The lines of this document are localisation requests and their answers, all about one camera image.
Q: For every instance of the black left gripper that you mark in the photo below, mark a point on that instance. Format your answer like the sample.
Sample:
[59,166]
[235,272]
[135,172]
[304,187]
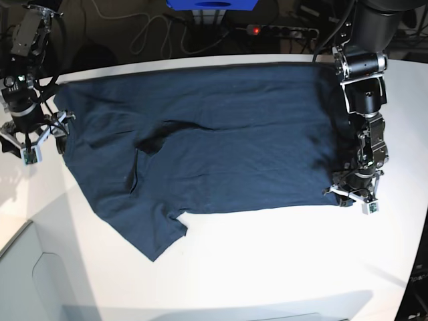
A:
[355,186]

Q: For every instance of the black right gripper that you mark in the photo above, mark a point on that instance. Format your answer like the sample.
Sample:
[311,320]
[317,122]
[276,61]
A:
[25,133]

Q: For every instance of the dark blue T-shirt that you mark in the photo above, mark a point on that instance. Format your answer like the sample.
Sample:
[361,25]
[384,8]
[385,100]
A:
[146,148]

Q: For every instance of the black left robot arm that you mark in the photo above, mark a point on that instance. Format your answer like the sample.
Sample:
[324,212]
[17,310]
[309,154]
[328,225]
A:
[361,37]

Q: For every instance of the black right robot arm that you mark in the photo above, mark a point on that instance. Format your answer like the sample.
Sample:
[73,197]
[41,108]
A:
[23,96]

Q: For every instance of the blue box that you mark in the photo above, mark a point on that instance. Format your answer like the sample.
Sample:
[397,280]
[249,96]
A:
[183,5]

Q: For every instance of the black power strip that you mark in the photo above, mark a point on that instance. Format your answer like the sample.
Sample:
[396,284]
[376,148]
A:
[291,32]

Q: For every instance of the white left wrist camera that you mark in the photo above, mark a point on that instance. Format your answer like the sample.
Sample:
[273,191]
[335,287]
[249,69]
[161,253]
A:
[370,206]

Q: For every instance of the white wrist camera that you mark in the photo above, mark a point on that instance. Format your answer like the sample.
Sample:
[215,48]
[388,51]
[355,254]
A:
[31,156]
[370,206]

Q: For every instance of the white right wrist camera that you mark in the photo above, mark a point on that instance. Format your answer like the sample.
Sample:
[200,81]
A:
[31,156]

